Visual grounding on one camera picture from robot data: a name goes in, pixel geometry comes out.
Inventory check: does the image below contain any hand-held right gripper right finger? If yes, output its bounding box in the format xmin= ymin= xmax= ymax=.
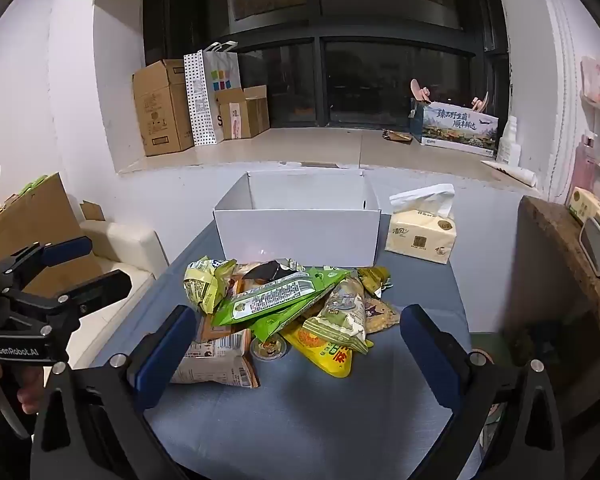
xmin=399 ymin=304 xmax=566 ymax=480

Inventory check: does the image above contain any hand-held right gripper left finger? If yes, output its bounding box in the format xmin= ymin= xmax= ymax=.
xmin=30 ymin=304 xmax=198 ymax=480

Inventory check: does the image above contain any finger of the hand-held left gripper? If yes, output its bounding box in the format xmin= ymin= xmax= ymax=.
xmin=7 ymin=269 xmax=133 ymax=332
xmin=0 ymin=236 xmax=94 ymax=291

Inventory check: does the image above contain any white orange snack packet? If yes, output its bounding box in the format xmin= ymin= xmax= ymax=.
xmin=170 ymin=310 xmax=261 ymax=390

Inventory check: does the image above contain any round brown cracker packet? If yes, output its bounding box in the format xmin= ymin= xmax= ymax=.
xmin=362 ymin=297 xmax=401 ymax=335

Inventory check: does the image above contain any light green snack packet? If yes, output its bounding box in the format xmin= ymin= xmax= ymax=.
xmin=182 ymin=256 xmax=238 ymax=313

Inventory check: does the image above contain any olive green small packet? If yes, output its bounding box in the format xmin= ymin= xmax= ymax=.
xmin=356 ymin=266 xmax=393 ymax=298

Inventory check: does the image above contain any beige cartoon snack packet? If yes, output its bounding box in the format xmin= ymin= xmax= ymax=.
xmin=301 ymin=277 xmax=376 ymax=356

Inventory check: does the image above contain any clear jelly cup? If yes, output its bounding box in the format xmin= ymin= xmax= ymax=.
xmin=250 ymin=335 xmax=287 ymax=361

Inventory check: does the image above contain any yellow sunflower seed packet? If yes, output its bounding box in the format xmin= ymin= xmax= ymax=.
xmin=280 ymin=320 xmax=355 ymax=380

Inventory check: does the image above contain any small orange snack packet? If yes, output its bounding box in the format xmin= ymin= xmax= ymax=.
xmin=227 ymin=275 xmax=261 ymax=301

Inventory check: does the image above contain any green seaweed snack packet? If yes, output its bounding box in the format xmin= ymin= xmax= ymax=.
xmin=211 ymin=266 xmax=353 ymax=328
xmin=250 ymin=302 xmax=328 ymax=345

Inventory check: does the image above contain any black silver snack packet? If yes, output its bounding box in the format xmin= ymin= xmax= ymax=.
xmin=242 ymin=258 xmax=301 ymax=283

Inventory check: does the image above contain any white storage bin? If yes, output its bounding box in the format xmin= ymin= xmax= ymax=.
xmin=213 ymin=170 xmax=382 ymax=267

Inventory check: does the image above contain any person's left hand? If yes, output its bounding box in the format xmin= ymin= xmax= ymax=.
xmin=0 ymin=360 xmax=48 ymax=417

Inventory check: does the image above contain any flat brown cardboard sheet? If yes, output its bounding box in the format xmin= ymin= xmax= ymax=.
xmin=0 ymin=172 xmax=106 ymax=281

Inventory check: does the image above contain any white sofa cushion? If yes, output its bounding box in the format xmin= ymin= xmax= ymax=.
xmin=70 ymin=220 xmax=171 ymax=366

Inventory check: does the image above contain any beige tissue pack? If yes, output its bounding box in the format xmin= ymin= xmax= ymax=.
xmin=384 ymin=183 xmax=457 ymax=265

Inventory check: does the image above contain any blue-grey table cloth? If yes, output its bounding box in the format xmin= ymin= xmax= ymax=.
xmin=92 ymin=220 xmax=486 ymax=480

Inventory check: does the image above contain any large brown cardboard box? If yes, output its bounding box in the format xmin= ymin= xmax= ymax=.
xmin=132 ymin=59 xmax=196 ymax=157

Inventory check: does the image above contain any white rounded device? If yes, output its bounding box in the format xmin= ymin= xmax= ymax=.
xmin=579 ymin=210 xmax=600 ymax=281

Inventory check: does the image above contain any white dotted paper bag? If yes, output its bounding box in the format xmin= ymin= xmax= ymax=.
xmin=183 ymin=41 xmax=242 ymax=146

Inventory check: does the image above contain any small open cardboard box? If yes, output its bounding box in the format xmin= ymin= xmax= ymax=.
xmin=215 ymin=85 xmax=271 ymax=140

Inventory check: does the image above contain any white plastic bottle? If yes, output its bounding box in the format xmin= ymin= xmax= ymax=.
xmin=497 ymin=116 xmax=523 ymax=167

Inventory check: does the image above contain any blue printed box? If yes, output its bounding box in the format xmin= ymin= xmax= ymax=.
xmin=411 ymin=100 xmax=500 ymax=156

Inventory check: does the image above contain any dark window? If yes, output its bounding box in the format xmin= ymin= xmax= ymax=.
xmin=142 ymin=0 xmax=511 ymax=131

